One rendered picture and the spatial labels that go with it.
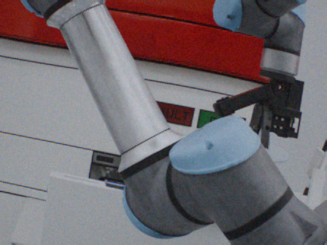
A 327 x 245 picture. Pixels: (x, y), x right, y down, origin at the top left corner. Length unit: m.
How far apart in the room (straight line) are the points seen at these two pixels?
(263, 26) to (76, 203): 0.47
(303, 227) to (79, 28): 0.46
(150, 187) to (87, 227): 0.30
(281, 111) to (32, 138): 0.80
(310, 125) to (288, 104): 2.18
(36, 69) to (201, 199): 1.03
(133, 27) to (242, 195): 1.01
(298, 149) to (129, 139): 2.52
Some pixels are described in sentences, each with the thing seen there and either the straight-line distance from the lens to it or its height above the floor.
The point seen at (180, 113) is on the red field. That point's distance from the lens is 2.17.
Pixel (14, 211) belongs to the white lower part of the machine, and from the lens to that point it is 2.18.
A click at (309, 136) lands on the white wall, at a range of 3.79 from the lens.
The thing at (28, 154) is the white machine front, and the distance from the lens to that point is 2.16.
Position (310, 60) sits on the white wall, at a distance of 3.78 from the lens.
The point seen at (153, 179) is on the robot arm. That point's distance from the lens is 1.28.
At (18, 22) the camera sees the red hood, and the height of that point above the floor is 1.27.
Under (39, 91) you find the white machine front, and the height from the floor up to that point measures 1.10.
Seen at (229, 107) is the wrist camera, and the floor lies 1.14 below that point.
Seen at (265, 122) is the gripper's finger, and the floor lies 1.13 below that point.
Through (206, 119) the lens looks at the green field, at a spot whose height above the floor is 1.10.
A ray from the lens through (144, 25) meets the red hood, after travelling 2.11.
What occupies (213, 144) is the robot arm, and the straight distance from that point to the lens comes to 1.17.
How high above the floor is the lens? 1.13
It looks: 3 degrees down
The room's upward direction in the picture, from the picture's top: 11 degrees clockwise
